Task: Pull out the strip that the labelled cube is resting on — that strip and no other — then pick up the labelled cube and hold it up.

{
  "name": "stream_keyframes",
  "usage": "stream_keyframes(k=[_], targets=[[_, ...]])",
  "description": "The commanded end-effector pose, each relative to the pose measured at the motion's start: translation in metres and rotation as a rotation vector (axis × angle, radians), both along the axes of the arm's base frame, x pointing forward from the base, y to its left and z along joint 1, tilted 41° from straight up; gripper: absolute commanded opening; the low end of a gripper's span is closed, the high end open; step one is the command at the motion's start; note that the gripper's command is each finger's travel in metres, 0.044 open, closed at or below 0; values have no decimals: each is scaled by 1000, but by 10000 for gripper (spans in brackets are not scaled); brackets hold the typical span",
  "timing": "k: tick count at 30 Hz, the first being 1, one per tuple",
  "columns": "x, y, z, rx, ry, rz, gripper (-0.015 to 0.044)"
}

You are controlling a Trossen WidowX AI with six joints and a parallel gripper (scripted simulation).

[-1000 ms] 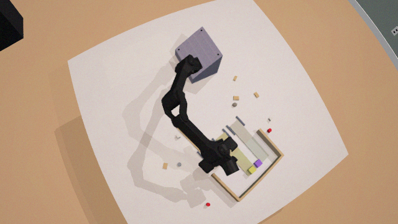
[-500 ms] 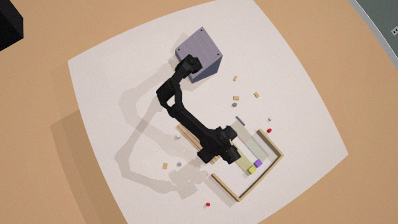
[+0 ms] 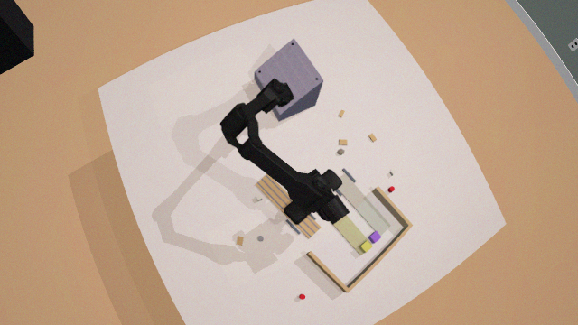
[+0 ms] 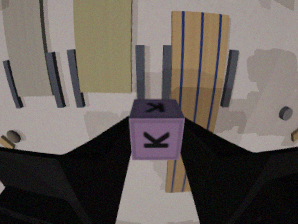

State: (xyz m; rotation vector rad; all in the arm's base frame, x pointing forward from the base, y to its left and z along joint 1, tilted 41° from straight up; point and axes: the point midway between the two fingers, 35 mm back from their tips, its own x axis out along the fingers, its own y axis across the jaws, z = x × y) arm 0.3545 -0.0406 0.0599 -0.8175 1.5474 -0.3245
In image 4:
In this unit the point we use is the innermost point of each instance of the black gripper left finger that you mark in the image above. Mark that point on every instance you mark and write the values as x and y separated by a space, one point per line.
90 178

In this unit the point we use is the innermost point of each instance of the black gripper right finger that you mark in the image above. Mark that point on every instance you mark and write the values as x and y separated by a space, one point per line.
224 178

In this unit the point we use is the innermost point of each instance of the purple cube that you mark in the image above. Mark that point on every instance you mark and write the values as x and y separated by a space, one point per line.
156 129

